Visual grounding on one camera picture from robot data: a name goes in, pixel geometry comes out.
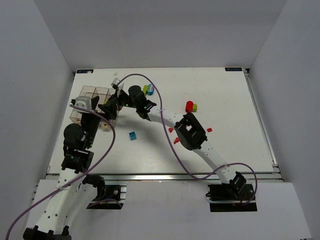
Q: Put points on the left blue label sticker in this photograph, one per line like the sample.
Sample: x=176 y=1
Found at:
x=84 y=71

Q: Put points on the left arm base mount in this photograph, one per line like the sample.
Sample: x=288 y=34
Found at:
x=108 y=195

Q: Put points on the long green lego brick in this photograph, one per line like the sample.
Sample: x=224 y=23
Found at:
x=145 y=89

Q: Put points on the green lego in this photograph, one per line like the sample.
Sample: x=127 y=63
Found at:
x=194 y=107

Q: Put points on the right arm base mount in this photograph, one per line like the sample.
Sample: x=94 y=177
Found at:
x=221 y=201

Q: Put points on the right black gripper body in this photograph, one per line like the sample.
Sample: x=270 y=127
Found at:
x=116 y=101

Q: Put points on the large red lego brick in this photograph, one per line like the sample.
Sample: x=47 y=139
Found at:
x=189 y=106

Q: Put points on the small blue lego brick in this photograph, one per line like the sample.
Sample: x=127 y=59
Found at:
x=132 y=136

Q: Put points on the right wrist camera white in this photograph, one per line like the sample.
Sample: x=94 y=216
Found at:
x=117 y=84

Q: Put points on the right blue label sticker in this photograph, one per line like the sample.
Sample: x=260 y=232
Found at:
x=233 y=69

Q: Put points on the clear three-compartment container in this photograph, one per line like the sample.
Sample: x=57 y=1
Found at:
x=104 y=93

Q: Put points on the red lego piece lower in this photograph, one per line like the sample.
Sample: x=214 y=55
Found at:
x=176 y=140

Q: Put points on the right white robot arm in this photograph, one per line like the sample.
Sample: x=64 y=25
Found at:
x=191 y=134

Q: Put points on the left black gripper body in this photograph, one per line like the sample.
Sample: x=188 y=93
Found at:
x=90 y=116

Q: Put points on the blue label sticker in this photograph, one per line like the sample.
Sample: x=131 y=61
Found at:
x=84 y=71
x=233 y=69

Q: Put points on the blue frog lego piece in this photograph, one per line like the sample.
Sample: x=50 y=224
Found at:
x=150 y=89

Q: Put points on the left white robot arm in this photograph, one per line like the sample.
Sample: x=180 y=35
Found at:
x=75 y=191

